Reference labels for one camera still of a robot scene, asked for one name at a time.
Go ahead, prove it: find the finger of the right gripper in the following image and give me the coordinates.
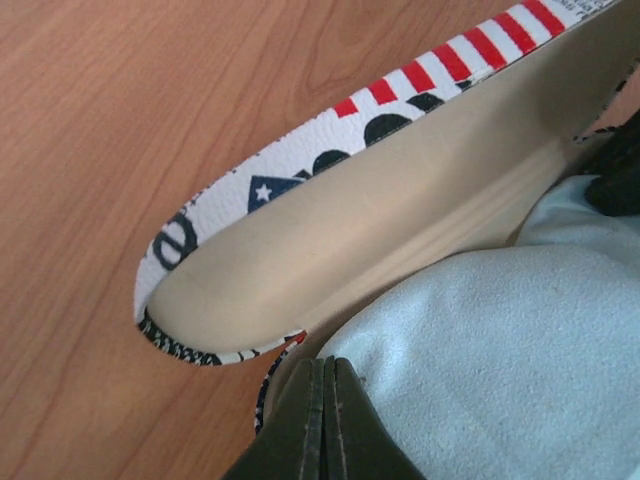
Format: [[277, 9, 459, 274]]
[[584, 111, 639, 217]]

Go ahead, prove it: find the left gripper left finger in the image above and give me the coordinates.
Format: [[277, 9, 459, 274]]
[[224, 359, 325, 480]]

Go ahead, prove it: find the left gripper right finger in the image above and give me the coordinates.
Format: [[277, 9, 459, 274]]
[[321, 356, 424, 479]]

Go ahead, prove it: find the flag print glasses case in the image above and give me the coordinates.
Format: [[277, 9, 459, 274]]
[[133, 0, 640, 436]]

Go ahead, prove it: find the light blue cleaning cloth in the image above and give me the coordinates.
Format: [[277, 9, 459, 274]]
[[321, 176, 639, 479]]

